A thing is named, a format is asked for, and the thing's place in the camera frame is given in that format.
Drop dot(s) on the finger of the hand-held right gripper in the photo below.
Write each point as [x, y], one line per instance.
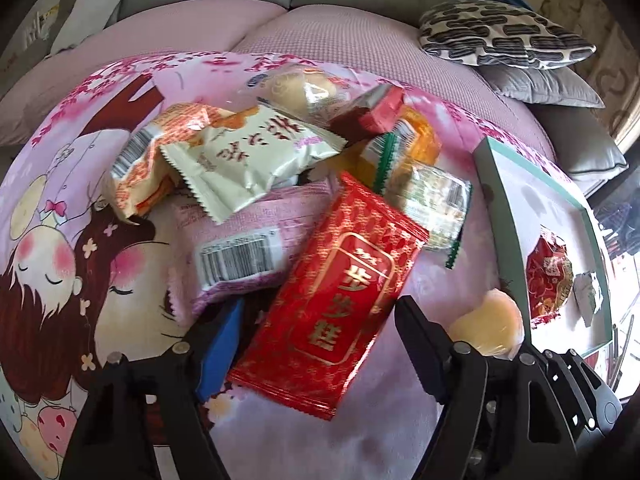
[585, 400]

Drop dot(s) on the clear yellow cake packet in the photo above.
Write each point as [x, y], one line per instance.
[295, 92]

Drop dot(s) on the large red gold-print packet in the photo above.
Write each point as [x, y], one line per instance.
[350, 285]

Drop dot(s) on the orange transparent snack packet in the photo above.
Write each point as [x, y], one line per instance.
[420, 140]

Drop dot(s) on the small red snack packet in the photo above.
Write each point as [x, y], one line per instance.
[370, 112]

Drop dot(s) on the pink quilted sofa cover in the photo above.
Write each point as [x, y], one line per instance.
[350, 35]

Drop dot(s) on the small grey-green snack packet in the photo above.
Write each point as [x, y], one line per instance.
[587, 292]

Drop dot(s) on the orange and white snack packet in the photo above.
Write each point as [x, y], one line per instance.
[145, 160]

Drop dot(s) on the blue cloth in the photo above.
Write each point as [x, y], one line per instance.
[512, 0]

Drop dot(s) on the pink snack packet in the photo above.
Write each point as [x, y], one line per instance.
[240, 240]

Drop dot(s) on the clear green-edged snack packet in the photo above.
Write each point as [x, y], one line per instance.
[430, 200]

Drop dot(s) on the grey pillow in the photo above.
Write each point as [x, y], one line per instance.
[540, 85]

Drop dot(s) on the cream snack packet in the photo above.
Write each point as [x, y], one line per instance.
[240, 160]

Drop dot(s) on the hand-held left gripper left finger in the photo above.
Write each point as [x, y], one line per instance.
[220, 355]

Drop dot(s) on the round yellow pastry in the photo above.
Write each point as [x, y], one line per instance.
[487, 325]

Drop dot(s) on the patterned beige curtain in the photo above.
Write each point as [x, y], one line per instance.
[570, 5]

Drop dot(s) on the black and white patterned pillow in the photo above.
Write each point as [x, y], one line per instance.
[500, 35]

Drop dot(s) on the printed pink cartoon blanket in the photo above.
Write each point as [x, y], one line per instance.
[125, 270]

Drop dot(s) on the pale grey cushion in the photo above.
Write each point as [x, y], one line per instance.
[90, 15]

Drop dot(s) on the red round snack packet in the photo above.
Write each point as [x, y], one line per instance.
[547, 280]

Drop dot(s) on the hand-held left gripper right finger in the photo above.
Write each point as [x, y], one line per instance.
[422, 360]

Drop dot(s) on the teal-edged white box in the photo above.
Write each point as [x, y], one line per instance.
[545, 200]

